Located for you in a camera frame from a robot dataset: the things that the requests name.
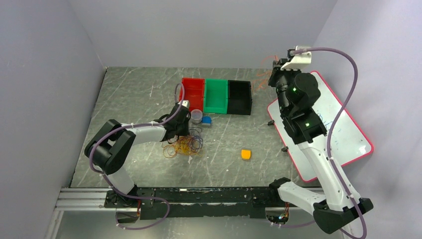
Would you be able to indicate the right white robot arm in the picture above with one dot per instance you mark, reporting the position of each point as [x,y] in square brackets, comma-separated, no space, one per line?
[340,204]

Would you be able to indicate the green plastic bin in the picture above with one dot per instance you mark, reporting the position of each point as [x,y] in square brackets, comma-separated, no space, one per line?
[215,96]

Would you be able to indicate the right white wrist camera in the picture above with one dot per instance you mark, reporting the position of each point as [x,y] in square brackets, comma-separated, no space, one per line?
[298,58]

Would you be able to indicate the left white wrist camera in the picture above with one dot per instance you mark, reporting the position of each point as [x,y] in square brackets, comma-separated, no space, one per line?
[185,103]

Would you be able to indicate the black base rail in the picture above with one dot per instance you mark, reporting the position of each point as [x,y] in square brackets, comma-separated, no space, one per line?
[254,202]

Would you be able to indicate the blue block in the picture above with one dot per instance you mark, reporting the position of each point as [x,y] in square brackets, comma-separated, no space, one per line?
[206,121]

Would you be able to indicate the clear plastic cup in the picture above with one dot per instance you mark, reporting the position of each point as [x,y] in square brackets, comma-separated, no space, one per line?
[196,116]

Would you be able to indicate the black plastic bin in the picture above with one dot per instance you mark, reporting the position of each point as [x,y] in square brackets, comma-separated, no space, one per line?
[239,98]

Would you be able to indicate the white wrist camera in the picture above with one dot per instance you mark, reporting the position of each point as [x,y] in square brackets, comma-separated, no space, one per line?
[185,103]
[298,58]

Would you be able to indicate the red plastic bin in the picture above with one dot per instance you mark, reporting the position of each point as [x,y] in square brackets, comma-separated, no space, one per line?
[194,92]

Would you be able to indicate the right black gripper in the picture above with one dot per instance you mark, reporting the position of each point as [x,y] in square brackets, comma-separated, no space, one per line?
[276,71]

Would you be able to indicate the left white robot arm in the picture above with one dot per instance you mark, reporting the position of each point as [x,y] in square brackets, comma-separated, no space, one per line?
[108,149]

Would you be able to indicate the orange yellow block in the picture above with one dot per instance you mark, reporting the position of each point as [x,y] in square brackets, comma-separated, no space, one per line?
[246,154]

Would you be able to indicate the white board with pink frame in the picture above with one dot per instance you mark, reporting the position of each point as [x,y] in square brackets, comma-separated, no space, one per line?
[348,142]

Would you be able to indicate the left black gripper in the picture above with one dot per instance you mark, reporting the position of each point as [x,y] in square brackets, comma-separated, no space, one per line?
[186,132]

